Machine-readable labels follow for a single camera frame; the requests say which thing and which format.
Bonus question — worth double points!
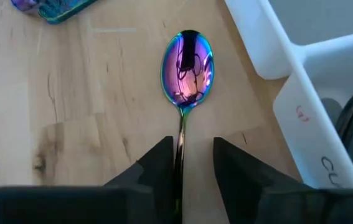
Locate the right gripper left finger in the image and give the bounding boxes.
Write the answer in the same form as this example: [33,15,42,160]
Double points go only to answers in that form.
[0,136,177,224]

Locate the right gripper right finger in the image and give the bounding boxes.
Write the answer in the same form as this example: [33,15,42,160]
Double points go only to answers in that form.
[214,136,353,224]

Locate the iridescent small spoon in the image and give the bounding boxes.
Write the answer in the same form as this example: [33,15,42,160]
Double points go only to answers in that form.
[159,29,215,224]

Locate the iridescent cutlery pieces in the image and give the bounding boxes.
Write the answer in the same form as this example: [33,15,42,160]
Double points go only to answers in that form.
[9,0,100,26]

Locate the white cutlery organizer tray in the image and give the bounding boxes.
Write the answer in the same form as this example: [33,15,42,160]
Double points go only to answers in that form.
[224,0,353,190]

